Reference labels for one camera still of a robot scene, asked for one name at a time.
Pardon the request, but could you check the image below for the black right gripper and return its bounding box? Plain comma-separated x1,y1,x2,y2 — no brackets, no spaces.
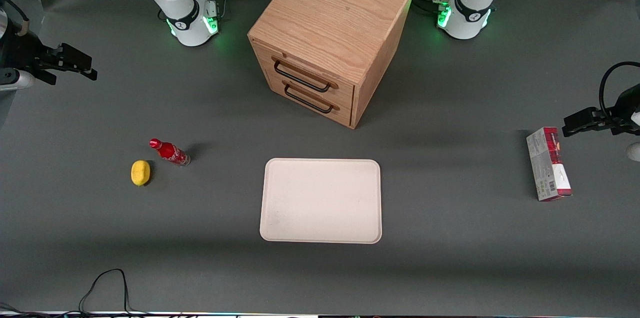
0,33,99,86

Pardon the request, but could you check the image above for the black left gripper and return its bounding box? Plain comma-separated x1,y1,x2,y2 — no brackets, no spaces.
562,84,640,138

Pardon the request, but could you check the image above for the red coke bottle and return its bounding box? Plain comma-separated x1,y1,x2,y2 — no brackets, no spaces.
149,138,191,167

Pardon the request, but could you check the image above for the beige plastic tray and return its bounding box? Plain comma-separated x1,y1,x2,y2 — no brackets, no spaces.
259,158,383,244

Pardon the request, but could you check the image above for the grey and red carton box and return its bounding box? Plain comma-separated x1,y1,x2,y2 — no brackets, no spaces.
526,127,573,202

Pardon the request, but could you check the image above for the yellow lemon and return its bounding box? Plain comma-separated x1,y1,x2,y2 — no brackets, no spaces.
131,160,151,187

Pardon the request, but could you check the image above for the wooden drawer cabinet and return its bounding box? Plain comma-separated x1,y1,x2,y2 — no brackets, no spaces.
247,0,415,130

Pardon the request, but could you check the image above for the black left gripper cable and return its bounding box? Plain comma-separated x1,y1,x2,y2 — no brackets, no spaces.
599,61,640,119

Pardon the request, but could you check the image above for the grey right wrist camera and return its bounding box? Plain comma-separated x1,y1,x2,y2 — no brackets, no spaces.
0,69,36,91

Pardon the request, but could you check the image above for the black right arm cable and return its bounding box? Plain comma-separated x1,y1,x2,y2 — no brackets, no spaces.
0,0,29,38

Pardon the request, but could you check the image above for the black metal drawer handle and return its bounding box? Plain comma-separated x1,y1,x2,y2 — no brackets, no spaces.
283,83,335,115
272,57,334,93

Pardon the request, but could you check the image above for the black cable at table edge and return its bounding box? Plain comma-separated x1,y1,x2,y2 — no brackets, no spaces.
0,268,151,318

